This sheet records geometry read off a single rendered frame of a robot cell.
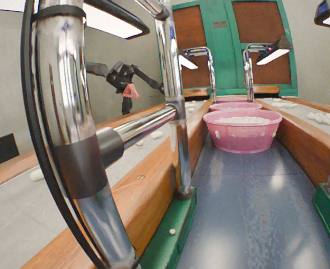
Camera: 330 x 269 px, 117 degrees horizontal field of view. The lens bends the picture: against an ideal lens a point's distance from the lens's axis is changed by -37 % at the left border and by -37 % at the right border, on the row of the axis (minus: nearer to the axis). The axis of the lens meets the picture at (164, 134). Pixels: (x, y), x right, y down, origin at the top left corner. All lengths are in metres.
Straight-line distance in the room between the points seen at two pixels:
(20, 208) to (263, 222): 0.37
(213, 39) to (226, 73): 0.35
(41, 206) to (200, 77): 1.53
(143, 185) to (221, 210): 0.14
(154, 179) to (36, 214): 0.17
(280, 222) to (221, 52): 1.49
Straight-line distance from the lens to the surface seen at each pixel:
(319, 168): 0.36
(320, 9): 0.55
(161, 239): 0.19
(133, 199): 0.17
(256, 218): 0.27
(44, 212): 0.25
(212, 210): 0.28
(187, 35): 1.69
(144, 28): 0.46
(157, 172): 0.21
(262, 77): 1.62
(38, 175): 0.36
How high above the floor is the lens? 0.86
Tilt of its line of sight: 15 degrees down
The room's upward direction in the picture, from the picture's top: 7 degrees counter-clockwise
